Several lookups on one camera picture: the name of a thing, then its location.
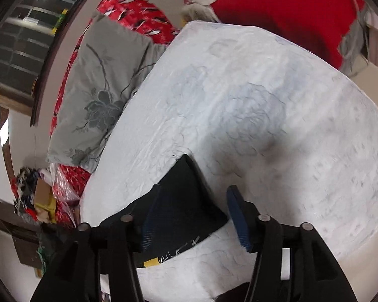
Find black pants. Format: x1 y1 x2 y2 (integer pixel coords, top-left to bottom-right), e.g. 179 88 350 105
99 153 230 268

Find white quilted bed cover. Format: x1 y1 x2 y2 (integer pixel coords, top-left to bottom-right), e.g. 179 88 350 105
80 20 378 302

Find plastic bag with red cloth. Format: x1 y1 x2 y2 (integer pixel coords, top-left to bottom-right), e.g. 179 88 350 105
50 163 80 203

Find grey floral pillow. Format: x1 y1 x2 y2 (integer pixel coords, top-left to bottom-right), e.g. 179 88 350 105
47 12 167 173

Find red blanket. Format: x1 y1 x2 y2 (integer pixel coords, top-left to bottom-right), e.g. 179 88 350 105
211 0 367 72

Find clutter pile of boxes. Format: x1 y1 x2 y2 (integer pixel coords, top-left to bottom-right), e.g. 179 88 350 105
11 167 56 224

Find red floral quilt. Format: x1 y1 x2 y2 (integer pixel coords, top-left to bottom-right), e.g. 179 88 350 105
48 0 181 227

